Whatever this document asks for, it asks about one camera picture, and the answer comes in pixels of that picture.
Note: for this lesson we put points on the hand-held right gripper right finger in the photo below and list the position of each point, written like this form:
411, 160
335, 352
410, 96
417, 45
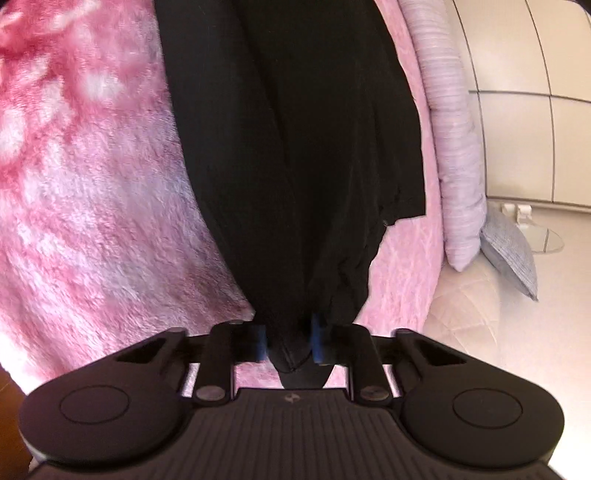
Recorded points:
317, 339

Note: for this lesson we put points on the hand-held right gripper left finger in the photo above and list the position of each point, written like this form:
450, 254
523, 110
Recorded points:
261, 344

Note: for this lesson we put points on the black garment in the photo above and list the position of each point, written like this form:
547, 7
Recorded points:
286, 138

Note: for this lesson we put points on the cream quilted mattress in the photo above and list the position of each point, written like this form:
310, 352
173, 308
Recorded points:
466, 314

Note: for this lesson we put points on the grey blue pillow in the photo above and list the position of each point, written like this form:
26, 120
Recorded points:
510, 249

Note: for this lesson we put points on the pink floral blanket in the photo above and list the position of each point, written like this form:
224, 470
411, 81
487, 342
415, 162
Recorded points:
92, 207

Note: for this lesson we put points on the pale lilac striped quilt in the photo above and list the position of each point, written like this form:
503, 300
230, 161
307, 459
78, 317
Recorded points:
455, 138

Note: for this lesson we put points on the clear glass plate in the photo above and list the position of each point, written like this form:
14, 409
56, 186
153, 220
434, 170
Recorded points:
547, 240

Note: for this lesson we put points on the cream wardrobe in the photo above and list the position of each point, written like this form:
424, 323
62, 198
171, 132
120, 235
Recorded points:
531, 55

